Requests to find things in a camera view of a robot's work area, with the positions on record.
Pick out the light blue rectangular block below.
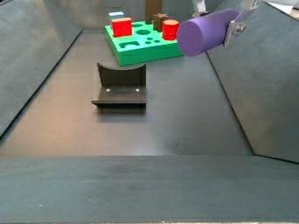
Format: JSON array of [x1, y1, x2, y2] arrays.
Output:
[[108, 11, 124, 19]]

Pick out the black curved cradle stand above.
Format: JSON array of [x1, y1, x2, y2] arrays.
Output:
[[90, 63, 146, 107]]

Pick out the brown arch block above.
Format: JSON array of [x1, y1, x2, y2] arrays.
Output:
[[144, 0, 162, 25]]

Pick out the red hexagonal block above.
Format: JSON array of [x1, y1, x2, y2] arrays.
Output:
[[162, 19, 180, 40]]

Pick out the red rectangular block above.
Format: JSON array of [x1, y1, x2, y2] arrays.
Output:
[[110, 17, 132, 38]]

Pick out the green foam shape-sorter base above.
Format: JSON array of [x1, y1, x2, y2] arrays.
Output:
[[105, 21, 182, 66]]

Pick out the brown star block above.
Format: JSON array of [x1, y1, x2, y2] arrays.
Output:
[[153, 13, 168, 32]]

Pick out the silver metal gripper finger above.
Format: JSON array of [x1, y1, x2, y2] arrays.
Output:
[[223, 0, 259, 48]]

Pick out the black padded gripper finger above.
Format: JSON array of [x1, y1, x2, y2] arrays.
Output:
[[191, 0, 208, 17]]

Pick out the purple cylinder block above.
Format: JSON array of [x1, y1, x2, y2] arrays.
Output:
[[176, 9, 239, 57]]

